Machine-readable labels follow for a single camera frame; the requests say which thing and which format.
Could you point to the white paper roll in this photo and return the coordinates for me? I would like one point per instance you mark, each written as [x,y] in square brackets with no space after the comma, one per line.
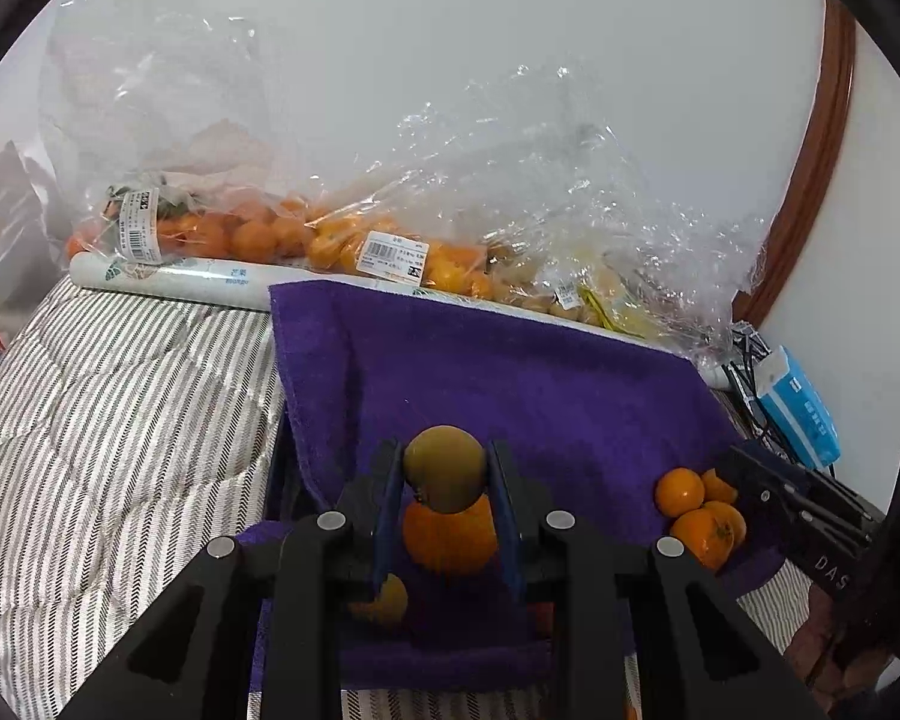
[195,281]

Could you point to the blue tissue pack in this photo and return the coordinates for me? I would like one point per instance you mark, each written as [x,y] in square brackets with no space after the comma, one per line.
[799,412]

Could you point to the white plastic bag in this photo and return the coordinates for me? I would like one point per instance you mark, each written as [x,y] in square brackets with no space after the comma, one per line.
[4,210]

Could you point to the brown wooden door frame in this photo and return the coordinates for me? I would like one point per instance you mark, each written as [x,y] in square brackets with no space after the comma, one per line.
[817,150]

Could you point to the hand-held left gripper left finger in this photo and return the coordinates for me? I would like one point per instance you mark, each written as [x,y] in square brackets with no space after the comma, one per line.
[367,517]

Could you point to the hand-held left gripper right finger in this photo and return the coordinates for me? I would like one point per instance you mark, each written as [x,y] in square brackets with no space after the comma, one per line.
[511,532]

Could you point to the clear bag of leafy tangerines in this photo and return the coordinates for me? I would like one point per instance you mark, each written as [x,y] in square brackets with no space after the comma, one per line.
[202,234]

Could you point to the purple towel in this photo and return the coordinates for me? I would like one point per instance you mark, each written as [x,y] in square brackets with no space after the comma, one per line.
[532,390]

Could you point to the small green fruit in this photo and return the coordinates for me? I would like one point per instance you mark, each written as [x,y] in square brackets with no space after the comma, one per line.
[444,474]
[390,604]

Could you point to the person's right hand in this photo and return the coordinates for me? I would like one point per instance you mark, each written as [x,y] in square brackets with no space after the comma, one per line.
[825,645]

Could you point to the striped bed quilt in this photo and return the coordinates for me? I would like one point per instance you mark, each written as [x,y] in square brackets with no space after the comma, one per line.
[120,405]

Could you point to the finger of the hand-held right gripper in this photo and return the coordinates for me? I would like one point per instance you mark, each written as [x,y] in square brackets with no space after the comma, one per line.
[810,484]
[772,506]

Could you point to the clear bag of yellow fruit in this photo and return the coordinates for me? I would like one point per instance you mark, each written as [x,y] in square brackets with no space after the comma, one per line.
[570,294]

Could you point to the large orange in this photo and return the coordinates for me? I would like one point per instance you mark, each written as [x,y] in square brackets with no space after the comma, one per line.
[450,544]

